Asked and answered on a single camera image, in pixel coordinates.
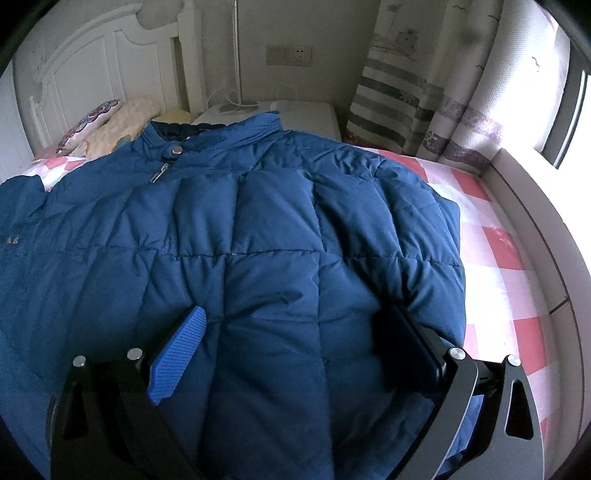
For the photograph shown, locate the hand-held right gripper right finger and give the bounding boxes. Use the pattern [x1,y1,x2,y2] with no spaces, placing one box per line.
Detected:
[387,305,546,480]

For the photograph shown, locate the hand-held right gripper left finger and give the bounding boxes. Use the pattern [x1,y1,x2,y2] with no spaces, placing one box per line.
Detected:
[50,305,207,480]

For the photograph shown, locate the blue quilted down jacket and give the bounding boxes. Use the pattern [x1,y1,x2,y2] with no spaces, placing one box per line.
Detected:
[0,112,467,480]

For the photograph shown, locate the pink checkered bed sheet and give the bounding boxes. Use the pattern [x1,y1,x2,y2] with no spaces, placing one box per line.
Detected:
[0,147,561,437]

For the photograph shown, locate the white window ledge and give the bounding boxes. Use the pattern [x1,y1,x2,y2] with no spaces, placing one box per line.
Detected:
[480,148,591,370]

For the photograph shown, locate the yellow textured pillow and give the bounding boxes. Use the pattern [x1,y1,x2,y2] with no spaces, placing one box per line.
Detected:
[84,96,191,160]

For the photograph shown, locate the floral patterned pillow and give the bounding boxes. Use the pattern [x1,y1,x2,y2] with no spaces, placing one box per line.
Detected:
[54,98,124,158]

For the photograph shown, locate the white bedside table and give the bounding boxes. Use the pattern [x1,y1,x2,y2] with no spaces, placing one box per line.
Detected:
[191,99,342,141]

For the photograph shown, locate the striped printed curtain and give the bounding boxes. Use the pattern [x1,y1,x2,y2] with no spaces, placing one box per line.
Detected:
[346,0,566,174]

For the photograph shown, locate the white wooden headboard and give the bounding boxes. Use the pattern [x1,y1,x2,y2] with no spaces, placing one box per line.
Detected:
[13,0,208,155]

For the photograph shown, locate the window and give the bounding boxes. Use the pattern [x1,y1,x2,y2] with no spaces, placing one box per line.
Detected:
[531,9,591,169]

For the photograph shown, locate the white cable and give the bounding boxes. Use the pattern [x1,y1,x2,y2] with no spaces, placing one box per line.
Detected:
[206,78,296,114]

